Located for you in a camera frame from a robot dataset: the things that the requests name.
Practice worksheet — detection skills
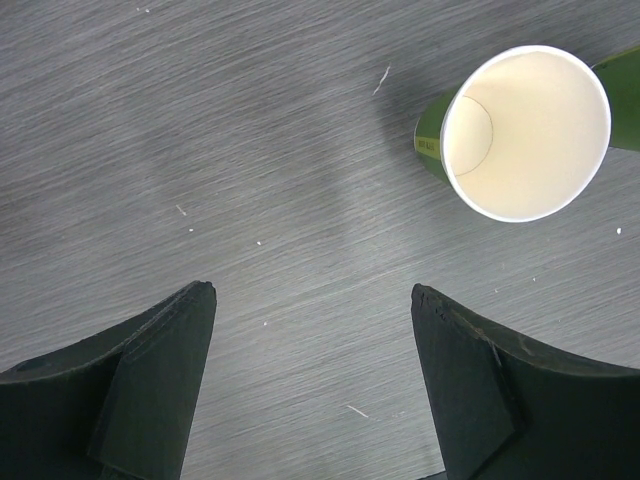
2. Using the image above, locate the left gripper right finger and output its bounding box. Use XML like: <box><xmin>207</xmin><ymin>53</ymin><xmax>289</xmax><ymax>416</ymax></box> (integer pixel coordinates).
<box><xmin>411</xmin><ymin>284</ymin><xmax>639</xmax><ymax>479</ymax></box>

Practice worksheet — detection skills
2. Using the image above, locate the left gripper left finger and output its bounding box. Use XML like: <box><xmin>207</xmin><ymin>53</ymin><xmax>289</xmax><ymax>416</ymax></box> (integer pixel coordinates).
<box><xmin>1</xmin><ymin>281</ymin><xmax>217</xmax><ymax>479</ymax></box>

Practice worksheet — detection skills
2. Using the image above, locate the green paper cup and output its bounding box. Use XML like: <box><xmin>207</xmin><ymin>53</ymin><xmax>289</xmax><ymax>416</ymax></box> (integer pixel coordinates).
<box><xmin>592</xmin><ymin>46</ymin><xmax>640</xmax><ymax>152</ymax></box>
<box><xmin>413</xmin><ymin>45</ymin><xmax>612</xmax><ymax>223</ymax></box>

